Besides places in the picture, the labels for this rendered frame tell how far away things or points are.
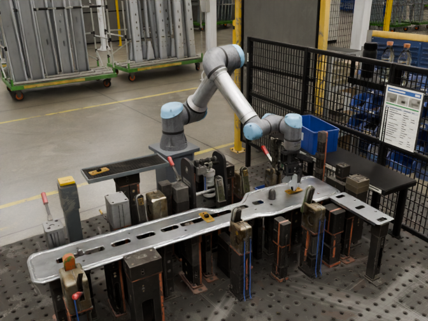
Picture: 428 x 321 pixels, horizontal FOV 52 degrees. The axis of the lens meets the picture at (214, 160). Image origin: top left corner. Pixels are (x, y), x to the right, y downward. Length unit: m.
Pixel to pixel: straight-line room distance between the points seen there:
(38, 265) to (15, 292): 0.44
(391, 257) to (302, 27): 2.53
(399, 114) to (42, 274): 1.71
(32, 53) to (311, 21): 5.61
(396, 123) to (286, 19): 2.29
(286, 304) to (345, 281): 0.31
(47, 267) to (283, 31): 3.34
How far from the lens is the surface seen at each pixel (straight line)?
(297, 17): 4.26
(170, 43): 10.05
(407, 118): 2.26
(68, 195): 1.93
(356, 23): 6.34
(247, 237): 1.72
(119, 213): 1.82
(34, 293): 2.09
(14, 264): 2.31
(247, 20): 4.82
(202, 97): 2.25
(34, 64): 8.52
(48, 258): 1.73
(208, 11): 8.75
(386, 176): 2.28
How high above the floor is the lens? 1.93
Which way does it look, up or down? 23 degrees down
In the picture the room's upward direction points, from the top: 1 degrees counter-clockwise
